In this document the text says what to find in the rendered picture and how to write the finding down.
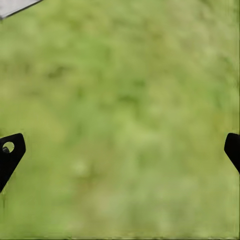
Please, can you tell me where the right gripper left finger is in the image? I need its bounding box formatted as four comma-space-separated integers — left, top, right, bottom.
0, 133, 26, 193

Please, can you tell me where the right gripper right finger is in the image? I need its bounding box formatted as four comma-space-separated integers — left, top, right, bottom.
224, 132, 240, 173

